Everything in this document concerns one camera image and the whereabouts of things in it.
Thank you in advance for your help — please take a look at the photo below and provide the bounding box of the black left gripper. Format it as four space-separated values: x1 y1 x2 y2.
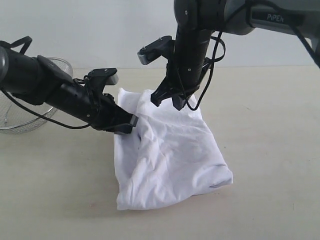
47 83 139 135

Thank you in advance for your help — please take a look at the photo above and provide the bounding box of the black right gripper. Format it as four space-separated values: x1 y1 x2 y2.
150 57 210 111

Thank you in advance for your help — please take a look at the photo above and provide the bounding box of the white t-shirt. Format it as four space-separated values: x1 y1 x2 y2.
114 88 233 211

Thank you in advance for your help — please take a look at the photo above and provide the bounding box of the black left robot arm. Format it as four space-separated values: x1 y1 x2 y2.
0 47 138 134

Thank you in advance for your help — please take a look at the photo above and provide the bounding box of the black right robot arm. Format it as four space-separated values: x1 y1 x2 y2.
148 0 320 110

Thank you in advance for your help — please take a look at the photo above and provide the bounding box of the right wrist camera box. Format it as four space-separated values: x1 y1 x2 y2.
137 35 175 66

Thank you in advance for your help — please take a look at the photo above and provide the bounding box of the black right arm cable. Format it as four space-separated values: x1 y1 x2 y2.
184 0 320 111

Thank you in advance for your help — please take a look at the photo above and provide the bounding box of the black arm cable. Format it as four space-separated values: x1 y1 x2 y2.
184 0 320 111
0 35 106 130

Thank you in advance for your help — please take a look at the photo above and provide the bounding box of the metal wire mesh basket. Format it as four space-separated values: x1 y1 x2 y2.
0 56 74 135

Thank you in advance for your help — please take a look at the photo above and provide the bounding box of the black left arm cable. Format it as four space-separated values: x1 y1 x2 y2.
0 35 106 130

